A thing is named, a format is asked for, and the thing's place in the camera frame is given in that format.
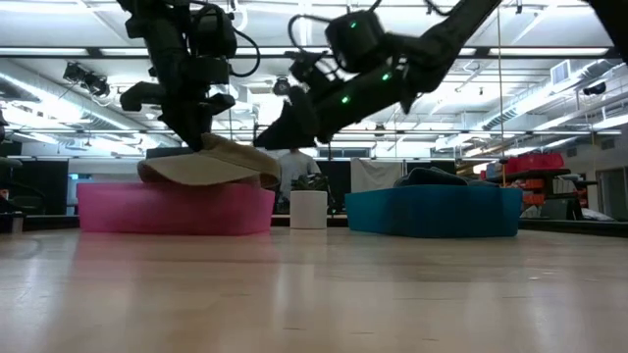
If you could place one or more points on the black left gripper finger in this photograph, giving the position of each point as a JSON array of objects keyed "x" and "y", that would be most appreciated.
[
  {"x": 197, "y": 128},
  {"x": 182, "y": 130}
]

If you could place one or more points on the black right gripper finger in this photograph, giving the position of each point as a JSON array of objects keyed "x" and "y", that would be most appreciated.
[
  {"x": 282, "y": 138},
  {"x": 288, "y": 116}
]

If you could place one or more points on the tan cloth hat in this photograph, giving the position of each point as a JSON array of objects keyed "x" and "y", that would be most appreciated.
[{"x": 221, "y": 164}]

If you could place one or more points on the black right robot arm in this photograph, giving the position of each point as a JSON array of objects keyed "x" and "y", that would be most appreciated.
[{"x": 441, "y": 39}]

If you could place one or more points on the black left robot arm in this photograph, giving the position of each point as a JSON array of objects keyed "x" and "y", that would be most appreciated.
[{"x": 162, "y": 39}]

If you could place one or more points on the dark blue cloth hat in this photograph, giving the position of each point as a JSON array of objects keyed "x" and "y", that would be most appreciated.
[{"x": 436, "y": 177}]

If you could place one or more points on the person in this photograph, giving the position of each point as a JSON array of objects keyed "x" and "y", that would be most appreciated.
[{"x": 297, "y": 169}]

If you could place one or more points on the small green plant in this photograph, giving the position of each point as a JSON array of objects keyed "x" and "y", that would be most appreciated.
[{"x": 310, "y": 183}]

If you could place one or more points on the white hanging cloth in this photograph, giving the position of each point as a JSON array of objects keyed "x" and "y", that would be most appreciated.
[{"x": 375, "y": 175}]

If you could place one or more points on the white plant pot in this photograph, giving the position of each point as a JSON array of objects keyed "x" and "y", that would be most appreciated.
[{"x": 308, "y": 210}]

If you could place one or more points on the red translucent plastic bin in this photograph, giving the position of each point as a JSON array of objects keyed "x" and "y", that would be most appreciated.
[{"x": 172, "y": 208}]

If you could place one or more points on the black ceiling device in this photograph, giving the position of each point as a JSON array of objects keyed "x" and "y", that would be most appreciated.
[{"x": 86, "y": 78}]

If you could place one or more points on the blue plastic bin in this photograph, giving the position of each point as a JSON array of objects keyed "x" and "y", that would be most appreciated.
[{"x": 432, "y": 211}]

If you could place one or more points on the red storage crates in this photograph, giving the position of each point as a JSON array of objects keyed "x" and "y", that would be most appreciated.
[{"x": 535, "y": 162}]

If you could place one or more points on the dark storage shelf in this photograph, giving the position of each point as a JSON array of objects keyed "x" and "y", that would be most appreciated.
[{"x": 549, "y": 191}]

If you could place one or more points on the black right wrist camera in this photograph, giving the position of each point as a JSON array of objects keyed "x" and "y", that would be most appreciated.
[{"x": 311, "y": 68}]

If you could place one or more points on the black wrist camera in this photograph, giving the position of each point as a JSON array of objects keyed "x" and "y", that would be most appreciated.
[
  {"x": 213, "y": 32},
  {"x": 311, "y": 68}
]

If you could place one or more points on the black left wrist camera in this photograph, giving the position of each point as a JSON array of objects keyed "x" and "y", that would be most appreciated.
[{"x": 213, "y": 32}]

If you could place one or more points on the black aluminium table frame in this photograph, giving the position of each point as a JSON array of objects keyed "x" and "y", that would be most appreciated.
[{"x": 569, "y": 227}]

